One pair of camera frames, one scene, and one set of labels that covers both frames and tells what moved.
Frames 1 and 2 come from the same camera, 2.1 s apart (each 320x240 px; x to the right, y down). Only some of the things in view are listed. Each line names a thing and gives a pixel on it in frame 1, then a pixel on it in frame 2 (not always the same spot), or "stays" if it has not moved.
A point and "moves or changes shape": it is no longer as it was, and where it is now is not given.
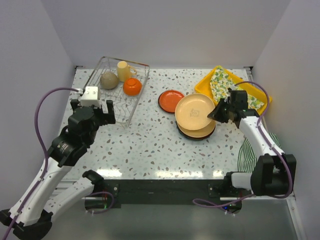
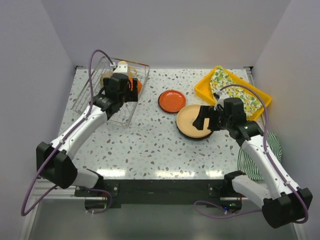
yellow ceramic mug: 124,71 stays
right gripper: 215,114 to 206,112
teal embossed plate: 195,138 stays
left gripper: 106,118 to 133,94
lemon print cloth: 221,85 stays
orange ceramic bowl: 132,87 stays
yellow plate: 192,111 moves or changes shape
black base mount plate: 164,193 stays
